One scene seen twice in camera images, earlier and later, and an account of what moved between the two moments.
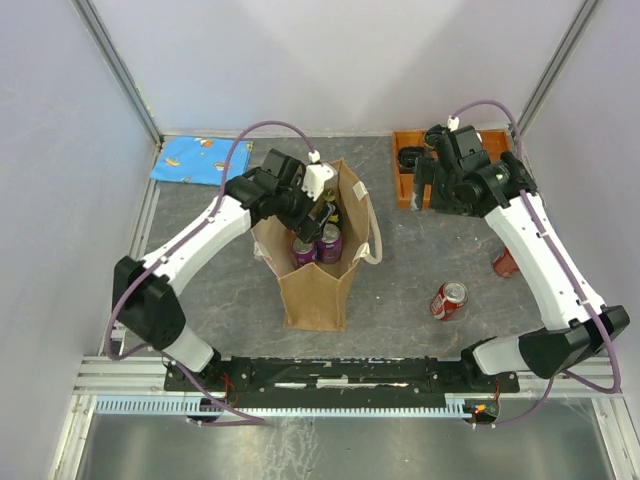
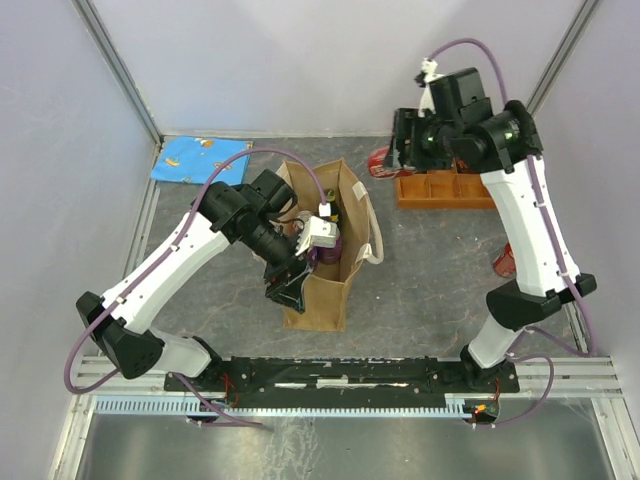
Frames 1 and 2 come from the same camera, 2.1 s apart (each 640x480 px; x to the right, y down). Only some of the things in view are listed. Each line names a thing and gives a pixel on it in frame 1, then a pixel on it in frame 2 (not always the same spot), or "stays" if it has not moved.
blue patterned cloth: [203, 161] stays
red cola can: [506, 265] stays
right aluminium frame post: [568, 43] stays
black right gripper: [429, 172] -> [408, 125]
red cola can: [450, 295] -> [377, 167]
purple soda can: [330, 247] stays
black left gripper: [304, 226] -> [284, 290]
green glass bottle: [330, 195] stays
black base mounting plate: [338, 381] stays
